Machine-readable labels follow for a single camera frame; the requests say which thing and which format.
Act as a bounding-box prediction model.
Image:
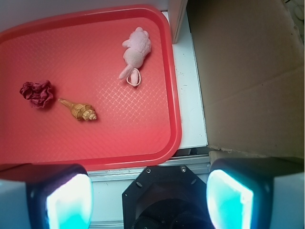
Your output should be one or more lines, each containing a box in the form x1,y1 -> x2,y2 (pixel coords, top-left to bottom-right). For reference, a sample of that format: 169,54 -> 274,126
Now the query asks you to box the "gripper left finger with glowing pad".
0,164 -> 93,229

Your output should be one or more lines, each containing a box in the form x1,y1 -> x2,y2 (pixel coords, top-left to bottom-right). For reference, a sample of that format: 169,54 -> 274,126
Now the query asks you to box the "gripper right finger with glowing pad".
206,157 -> 305,229

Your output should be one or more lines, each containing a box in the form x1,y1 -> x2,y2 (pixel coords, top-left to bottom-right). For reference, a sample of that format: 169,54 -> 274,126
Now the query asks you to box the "pink plush bunny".
119,27 -> 151,87

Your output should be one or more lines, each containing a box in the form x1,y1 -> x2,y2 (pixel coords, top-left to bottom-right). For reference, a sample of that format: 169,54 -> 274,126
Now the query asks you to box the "tan spiral seashell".
58,98 -> 97,121

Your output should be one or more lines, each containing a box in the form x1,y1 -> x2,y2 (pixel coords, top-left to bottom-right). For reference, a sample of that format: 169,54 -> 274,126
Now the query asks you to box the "dark red crumpled flower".
20,80 -> 54,109

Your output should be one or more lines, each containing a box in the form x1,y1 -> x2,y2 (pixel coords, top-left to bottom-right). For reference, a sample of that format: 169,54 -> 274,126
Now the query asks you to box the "brown cardboard box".
186,0 -> 305,157

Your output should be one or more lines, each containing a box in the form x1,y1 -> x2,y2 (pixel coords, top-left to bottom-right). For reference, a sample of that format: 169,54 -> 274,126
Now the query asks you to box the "red plastic tray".
0,5 -> 182,171

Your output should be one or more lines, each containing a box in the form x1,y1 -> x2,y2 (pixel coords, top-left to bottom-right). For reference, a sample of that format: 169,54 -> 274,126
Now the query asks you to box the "black octagonal mount plate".
122,166 -> 214,229

